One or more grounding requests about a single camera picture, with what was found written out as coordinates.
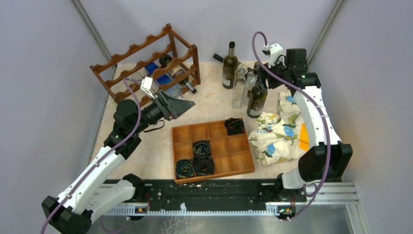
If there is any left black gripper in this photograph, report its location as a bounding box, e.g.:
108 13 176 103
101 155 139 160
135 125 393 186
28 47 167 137
132 88 195 135

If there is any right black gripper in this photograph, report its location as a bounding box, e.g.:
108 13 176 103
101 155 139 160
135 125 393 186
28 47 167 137
255 57 290 92

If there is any blue square glass bottle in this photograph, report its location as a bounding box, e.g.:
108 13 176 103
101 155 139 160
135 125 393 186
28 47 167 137
145 62 184 99

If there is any dark green wine bottle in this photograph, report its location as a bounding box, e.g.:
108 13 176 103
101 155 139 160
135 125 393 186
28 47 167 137
246 78 268 118

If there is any clear glass bottle back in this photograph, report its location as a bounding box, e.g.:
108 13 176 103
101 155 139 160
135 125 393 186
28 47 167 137
231 68 247 108

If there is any clear glass bottle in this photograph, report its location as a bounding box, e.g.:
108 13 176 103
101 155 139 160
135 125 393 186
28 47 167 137
231 68 247 108
131 72 159 94

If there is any dark wine bottle beige label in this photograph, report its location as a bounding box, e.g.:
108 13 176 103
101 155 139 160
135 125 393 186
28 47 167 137
159 54 197 94

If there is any brown wooden wine rack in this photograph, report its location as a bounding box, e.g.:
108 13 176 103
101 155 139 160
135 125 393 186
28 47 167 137
90 23 201 104

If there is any dark wine bottle grey label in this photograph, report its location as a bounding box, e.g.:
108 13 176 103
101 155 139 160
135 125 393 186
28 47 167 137
222 41 238 89

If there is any wooden compartment tray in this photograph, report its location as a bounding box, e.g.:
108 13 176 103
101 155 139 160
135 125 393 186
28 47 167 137
171 119 255 184

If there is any clear glass bottle front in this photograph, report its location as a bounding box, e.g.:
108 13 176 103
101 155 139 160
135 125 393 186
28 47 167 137
131 72 159 94

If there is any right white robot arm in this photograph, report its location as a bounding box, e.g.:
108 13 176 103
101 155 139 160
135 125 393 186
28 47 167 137
259 43 353 201

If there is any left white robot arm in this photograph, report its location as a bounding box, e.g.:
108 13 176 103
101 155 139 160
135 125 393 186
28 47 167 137
41 91 195 234

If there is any lying green wine bottle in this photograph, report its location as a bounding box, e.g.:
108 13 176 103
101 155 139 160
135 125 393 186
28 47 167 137
213 54 253 76

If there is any dinosaur print white cloth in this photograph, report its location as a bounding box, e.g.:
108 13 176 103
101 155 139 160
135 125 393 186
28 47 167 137
248 92 306 166

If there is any rolled tie orange pattern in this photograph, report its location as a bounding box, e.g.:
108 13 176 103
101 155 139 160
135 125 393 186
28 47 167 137
224 117 244 136

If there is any rolled dark green tie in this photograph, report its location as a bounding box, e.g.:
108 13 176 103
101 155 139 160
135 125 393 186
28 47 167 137
175 159 195 179

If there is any rolled dark blue tie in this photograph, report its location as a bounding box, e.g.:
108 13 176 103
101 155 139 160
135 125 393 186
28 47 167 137
192 156 215 176

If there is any yellow cloth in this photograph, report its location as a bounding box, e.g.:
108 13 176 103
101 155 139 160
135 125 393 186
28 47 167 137
299 123 309 152

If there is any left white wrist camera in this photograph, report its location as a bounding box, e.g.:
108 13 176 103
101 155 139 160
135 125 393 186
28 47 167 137
141 76 158 99

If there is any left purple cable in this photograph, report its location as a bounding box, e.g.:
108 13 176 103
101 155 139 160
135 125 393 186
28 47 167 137
40 77 143 234

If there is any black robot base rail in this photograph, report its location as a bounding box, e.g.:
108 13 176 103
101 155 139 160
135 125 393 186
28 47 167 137
94 175 359 222

